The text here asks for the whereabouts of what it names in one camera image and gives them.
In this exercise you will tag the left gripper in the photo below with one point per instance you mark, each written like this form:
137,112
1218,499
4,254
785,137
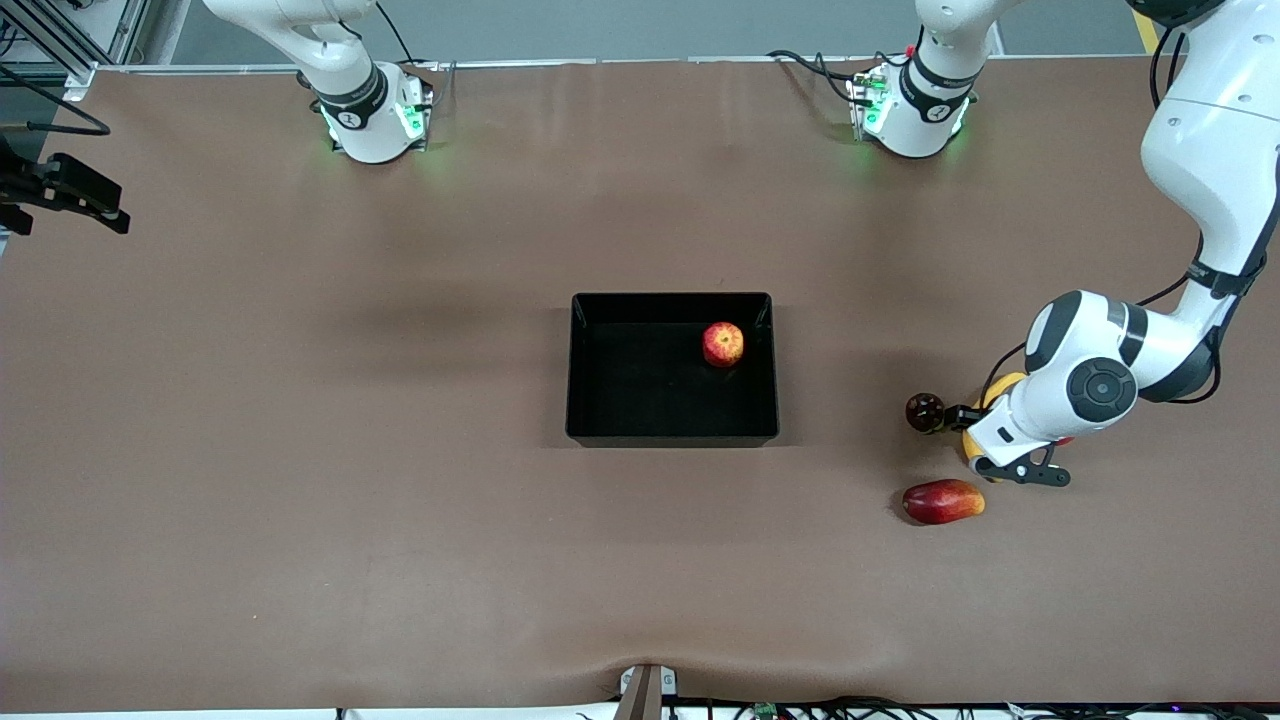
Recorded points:
968,414

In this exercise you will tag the red apple with yellow patches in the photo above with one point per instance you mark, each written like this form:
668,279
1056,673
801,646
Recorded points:
723,344

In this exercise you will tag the black plastic box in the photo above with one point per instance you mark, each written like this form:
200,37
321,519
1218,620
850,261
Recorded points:
640,390

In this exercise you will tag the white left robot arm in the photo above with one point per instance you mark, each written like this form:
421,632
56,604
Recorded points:
1210,150

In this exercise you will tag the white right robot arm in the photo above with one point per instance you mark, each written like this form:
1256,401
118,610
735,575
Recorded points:
370,130

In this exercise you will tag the yellow banana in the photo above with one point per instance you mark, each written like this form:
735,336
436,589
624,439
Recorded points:
1003,383

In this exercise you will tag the dark purple mangosteen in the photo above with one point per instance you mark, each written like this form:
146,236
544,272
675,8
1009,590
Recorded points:
923,412

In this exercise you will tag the red yellow mango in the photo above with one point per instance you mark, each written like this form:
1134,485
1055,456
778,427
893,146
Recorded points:
942,502

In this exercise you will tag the brown table mat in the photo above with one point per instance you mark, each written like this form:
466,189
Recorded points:
300,300

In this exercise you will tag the small green circuit board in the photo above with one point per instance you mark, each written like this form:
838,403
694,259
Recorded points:
766,711

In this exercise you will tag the metal table edge clamp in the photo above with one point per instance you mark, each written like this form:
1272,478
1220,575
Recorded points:
645,690

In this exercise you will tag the aluminium frame structure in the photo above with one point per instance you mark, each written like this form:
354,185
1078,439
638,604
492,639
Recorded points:
120,30

